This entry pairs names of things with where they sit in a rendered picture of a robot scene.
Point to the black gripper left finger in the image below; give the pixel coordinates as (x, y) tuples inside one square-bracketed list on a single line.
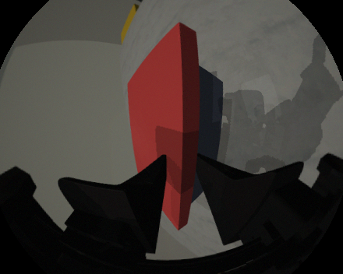
[(137, 201)]

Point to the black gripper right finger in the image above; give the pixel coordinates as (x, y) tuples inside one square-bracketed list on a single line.
[(236, 196)]

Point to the red lid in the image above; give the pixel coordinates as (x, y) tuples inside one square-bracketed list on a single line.
[(164, 112)]

